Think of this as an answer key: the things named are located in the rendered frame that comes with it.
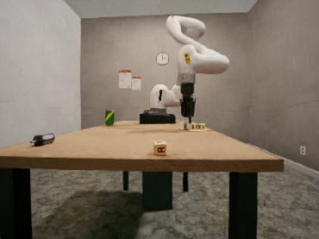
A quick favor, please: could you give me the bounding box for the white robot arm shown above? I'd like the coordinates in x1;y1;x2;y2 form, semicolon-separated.
144;16;229;116

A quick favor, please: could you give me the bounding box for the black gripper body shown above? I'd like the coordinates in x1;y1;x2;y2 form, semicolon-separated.
180;83;194;104

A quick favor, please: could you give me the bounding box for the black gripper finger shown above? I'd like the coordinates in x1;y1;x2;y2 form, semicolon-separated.
179;97;187;124
185;96;196;129

